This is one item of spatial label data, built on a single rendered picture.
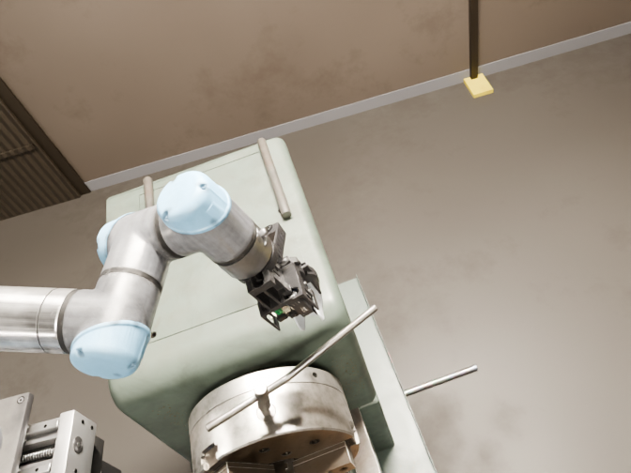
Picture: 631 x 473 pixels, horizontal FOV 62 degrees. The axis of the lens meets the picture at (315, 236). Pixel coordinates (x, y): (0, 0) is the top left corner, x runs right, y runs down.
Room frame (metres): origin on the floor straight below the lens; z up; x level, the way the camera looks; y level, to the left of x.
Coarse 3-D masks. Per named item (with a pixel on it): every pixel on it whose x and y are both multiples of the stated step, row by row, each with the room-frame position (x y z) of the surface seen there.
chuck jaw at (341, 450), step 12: (336, 444) 0.36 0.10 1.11; (348, 444) 0.36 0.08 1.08; (312, 456) 0.35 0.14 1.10; (324, 456) 0.35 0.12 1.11; (336, 456) 0.34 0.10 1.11; (348, 456) 0.33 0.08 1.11; (300, 468) 0.34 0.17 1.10; (312, 468) 0.33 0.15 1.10; (324, 468) 0.33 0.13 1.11; (336, 468) 0.32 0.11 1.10; (348, 468) 0.32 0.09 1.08
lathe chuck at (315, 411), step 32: (288, 384) 0.45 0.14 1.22; (320, 384) 0.45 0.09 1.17; (256, 416) 0.41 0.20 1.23; (288, 416) 0.39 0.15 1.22; (320, 416) 0.38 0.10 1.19; (192, 448) 0.42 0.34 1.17; (224, 448) 0.37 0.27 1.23; (256, 448) 0.36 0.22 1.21; (288, 448) 0.36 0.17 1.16; (320, 448) 0.36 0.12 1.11; (352, 448) 0.36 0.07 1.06
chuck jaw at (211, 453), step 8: (216, 448) 0.38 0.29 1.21; (208, 456) 0.38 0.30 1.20; (208, 464) 0.37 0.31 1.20; (216, 464) 0.36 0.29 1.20; (224, 464) 0.36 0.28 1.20; (232, 464) 0.36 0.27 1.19; (240, 464) 0.36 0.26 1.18; (248, 464) 0.36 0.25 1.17; (256, 464) 0.36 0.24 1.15; (264, 464) 0.36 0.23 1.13; (216, 472) 0.36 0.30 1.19; (224, 472) 0.35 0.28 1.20; (232, 472) 0.34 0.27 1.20; (240, 472) 0.34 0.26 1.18; (248, 472) 0.34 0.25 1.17; (256, 472) 0.34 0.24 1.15; (264, 472) 0.34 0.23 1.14; (272, 472) 0.35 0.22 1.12
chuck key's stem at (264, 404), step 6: (258, 384) 0.41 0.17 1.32; (264, 384) 0.41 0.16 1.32; (258, 390) 0.40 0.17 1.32; (264, 390) 0.40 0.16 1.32; (258, 396) 0.40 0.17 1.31; (264, 396) 0.40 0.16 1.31; (258, 402) 0.40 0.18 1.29; (264, 402) 0.39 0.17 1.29; (258, 408) 0.40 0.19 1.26; (264, 408) 0.39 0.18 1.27; (264, 414) 0.40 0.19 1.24
